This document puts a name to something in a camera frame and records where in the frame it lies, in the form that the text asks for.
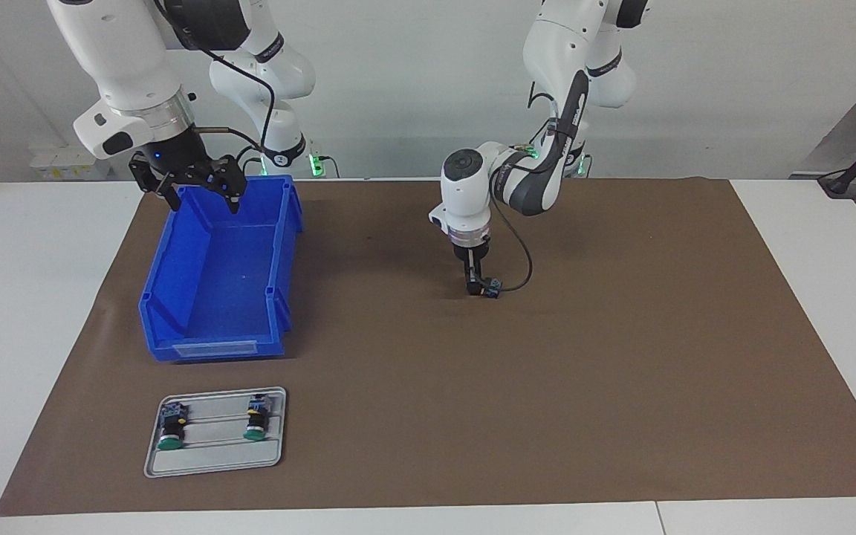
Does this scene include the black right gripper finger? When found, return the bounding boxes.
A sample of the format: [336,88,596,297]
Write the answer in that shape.
[131,160,182,213]
[205,156,248,216]

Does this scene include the brown table mat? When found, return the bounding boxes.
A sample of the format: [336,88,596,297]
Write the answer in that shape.
[0,177,856,517]

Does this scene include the blue plastic storage bin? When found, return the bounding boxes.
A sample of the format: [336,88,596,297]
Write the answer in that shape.
[138,175,304,363]

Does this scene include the grey metal tray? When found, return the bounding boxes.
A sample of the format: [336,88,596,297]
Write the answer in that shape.
[144,386,288,479]

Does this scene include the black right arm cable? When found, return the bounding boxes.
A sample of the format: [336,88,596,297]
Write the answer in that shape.
[153,0,276,149]

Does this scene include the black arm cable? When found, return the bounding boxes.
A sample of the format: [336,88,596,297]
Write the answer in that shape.
[489,82,557,292]
[153,0,276,149]

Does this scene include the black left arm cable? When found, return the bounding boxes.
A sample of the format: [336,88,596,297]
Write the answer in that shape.
[489,82,557,292]

